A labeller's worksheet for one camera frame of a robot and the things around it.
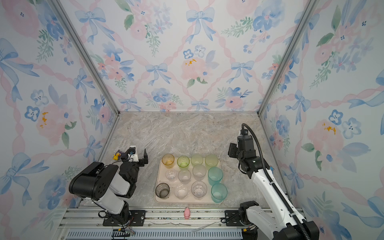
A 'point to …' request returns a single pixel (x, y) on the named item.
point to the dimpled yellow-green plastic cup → (211, 161)
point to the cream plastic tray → (176, 185)
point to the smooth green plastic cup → (183, 162)
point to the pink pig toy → (187, 213)
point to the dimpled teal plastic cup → (219, 192)
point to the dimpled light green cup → (196, 159)
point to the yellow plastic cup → (168, 160)
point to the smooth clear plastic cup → (199, 189)
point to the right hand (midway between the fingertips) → (236, 145)
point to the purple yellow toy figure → (116, 156)
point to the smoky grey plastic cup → (162, 190)
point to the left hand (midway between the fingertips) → (137, 149)
